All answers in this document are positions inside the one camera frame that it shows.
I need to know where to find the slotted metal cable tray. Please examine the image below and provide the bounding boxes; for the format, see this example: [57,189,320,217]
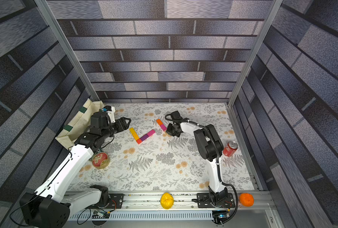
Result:
[68,211,213,223]

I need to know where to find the purple wooden block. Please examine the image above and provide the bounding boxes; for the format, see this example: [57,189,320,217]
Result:
[140,135,149,142]

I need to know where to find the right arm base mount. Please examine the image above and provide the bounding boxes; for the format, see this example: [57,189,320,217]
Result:
[195,193,236,209]

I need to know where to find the black corrugated cable hose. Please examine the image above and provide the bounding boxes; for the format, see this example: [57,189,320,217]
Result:
[164,113,239,224]

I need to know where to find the round red tin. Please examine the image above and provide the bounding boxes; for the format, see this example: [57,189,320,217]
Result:
[92,152,110,169]

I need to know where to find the orange wooden block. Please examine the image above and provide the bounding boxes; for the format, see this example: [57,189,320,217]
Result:
[156,119,163,125]

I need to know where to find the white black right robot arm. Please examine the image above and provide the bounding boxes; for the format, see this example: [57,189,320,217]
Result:
[165,111,228,207]

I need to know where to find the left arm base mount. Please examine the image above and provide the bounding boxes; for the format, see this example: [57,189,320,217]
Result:
[102,193,124,211]

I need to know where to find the yellow wooden block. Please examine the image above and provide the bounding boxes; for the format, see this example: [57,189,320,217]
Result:
[129,128,136,136]

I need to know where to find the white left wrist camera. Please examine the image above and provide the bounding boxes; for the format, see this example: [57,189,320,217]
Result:
[102,105,115,123]

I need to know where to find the red soda can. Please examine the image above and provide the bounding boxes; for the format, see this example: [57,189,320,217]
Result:
[223,141,238,157]

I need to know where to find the cream green tote bag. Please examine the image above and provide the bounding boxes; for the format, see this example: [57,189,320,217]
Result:
[55,99,103,150]

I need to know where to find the pink wooden block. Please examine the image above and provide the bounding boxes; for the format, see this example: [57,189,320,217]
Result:
[160,124,167,132]

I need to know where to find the orange mandarin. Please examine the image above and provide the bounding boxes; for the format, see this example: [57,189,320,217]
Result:
[239,193,254,207]

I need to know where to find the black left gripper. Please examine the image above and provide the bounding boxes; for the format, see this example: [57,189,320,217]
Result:
[102,117,132,140]

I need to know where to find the orange-yellow wooden block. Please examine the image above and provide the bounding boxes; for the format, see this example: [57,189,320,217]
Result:
[132,133,140,141]

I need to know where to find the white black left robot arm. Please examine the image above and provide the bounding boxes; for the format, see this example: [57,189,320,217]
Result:
[20,106,131,228]

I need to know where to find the magenta wooden block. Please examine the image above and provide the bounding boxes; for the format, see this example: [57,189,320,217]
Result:
[147,130,155,137]

